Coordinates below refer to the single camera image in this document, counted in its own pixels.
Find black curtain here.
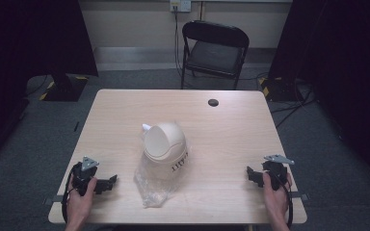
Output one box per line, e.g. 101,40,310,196
0,0,99,167
268,0,370,193

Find black folding chair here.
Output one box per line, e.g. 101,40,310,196
180,20,251,91

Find right hand-held gripper cable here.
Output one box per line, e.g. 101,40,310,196
277,177,295,229

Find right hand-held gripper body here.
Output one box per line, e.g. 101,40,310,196
261,154,296,192

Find person's left hand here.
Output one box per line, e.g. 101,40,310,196
66,176,98,223

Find person's right hand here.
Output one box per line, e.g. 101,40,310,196
262,172,293,220

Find black floor cables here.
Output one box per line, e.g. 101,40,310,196
237,71,319,129

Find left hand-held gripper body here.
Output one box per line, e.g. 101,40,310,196
71,156,100,196

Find clear plastic bag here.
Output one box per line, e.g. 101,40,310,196
133,122,192,209

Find cream swing-lid trash can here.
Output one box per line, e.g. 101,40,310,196
142,121,190,181

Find black stand base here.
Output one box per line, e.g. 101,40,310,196
258,76,304,103
39,72,90,103

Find hand-held gripper cable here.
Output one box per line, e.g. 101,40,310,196
277,177,295,229
61,165,77,224

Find metal bar under table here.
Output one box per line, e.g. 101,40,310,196
42,192,310,207

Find left hand-held gripper cable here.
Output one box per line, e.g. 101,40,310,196
61,165,77,224

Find white wall socket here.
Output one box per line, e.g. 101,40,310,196
169,0,193,13

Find black wall cable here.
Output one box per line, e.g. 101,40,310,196
172,5,185,79

